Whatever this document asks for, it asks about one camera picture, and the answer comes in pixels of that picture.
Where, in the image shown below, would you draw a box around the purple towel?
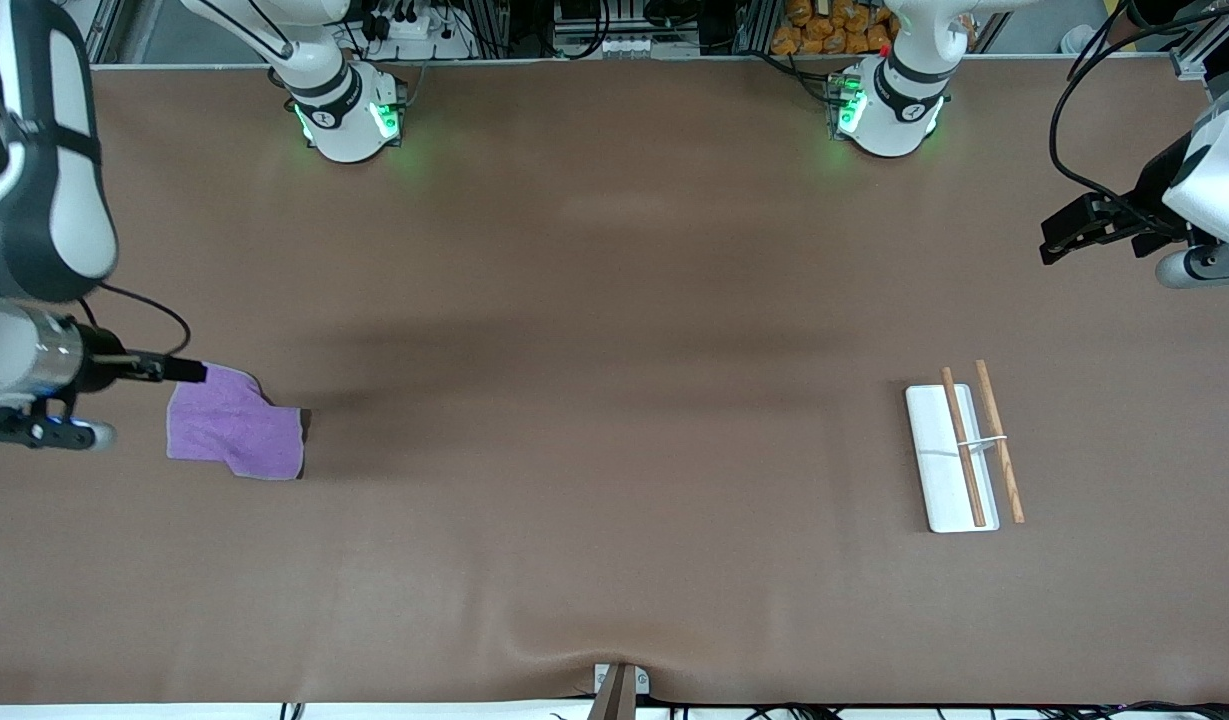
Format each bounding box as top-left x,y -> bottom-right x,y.
166,362 -> 311,482

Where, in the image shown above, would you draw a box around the white rack with wooden bars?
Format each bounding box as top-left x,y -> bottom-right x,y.
904,358 -> 1027,534

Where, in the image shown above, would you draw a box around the orange snack bags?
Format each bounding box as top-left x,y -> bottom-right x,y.
771,0 -> 900,57

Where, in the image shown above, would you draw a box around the white power strip black plugs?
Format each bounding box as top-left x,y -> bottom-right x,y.
359,0 -> 475,61

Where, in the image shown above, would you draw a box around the brown table mat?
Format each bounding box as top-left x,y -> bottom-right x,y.
0,55 -> 1229,707

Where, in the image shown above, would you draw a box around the white socket strip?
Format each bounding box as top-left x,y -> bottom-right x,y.
559,34 -> 657,60

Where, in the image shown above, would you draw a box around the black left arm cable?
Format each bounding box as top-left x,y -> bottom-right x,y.
1048,0 -> 1229,216

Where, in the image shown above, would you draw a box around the aluminium frame profile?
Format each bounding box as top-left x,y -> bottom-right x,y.
74,0 -> 127,67
1169,0 -> 1229,81

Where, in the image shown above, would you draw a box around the metal camera mount clamp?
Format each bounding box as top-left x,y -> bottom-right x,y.
586,662 -> 651,720

